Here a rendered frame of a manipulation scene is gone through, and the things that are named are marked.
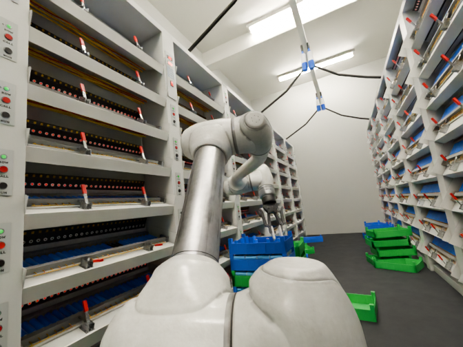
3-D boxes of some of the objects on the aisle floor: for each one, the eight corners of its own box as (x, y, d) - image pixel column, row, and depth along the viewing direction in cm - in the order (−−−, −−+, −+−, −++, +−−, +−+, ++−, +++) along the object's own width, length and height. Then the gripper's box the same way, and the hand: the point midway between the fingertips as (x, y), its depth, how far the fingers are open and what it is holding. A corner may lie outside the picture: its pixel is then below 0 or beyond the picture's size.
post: (196, 342, 114) (172, 36, 140) (184, 354, 106) (161, 25, 131) (165, 337, 123) (148, 49, 148) (152, 347, 115) (136, 40, 140)
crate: (377, 306, 131) (375, 290, 133) (377, 322, 114) (373, 305, 116) (322, 299, 147) (320, 286, 148) (315, 313, 130) (313, 298, 132)
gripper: (254, 195, 123) (263, 239, 110) (284, 192, 125) (295, 235, 112) (253, 202, 130) (261, 244, 117) (281, 199, 131) (292, 239, 118)
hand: (276, 233), depth 116 cm, fingers open, 3 cm apart
